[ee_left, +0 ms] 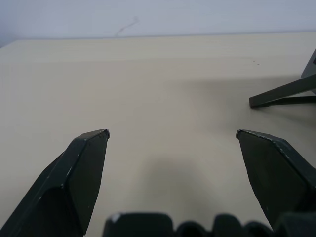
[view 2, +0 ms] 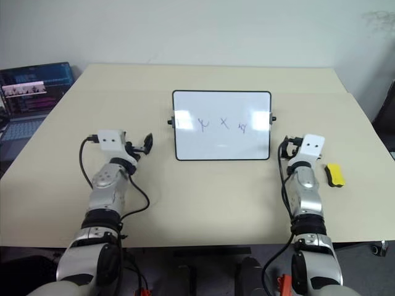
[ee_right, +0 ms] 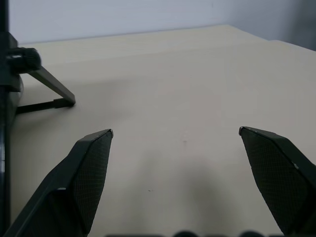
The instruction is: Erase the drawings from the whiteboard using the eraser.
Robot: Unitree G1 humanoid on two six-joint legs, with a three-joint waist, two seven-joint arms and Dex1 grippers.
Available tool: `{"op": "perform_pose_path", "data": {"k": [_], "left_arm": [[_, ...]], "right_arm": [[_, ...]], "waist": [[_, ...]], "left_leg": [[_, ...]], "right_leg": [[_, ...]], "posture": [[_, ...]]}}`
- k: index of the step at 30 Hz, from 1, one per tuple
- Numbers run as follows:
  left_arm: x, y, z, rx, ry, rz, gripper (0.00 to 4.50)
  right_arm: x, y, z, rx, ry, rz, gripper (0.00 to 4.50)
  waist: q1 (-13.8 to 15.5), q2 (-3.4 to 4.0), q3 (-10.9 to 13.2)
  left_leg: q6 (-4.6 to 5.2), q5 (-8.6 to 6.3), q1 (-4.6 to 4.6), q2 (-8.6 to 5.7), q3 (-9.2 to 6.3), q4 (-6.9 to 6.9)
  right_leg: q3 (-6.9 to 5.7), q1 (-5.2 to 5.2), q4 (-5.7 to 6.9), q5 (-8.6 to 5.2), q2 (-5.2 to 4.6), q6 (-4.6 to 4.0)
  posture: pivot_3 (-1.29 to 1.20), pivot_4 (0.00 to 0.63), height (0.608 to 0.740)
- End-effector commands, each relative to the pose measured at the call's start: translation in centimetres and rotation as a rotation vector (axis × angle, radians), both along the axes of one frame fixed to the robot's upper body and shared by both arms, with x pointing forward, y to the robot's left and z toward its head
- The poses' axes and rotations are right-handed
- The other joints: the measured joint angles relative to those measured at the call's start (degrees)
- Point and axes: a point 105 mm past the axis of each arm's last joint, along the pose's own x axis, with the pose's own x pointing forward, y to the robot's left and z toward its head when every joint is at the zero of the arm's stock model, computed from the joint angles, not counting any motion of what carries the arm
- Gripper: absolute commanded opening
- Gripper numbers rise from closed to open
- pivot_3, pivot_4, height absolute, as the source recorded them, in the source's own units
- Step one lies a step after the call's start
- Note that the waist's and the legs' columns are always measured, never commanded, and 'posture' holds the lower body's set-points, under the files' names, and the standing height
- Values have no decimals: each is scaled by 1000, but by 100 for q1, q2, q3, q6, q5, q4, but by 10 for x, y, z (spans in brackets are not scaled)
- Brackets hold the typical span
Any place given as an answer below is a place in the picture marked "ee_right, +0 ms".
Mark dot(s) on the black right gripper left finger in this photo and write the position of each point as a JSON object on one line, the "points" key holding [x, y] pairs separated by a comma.
{"points": [[74, 187]]}

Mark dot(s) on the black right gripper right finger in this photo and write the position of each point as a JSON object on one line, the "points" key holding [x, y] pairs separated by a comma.
{"points": [[284, 177]]}

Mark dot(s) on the black-framed whiteboard with stand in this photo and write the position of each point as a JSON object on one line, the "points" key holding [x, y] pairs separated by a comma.
{"points": [[3, 61]]}

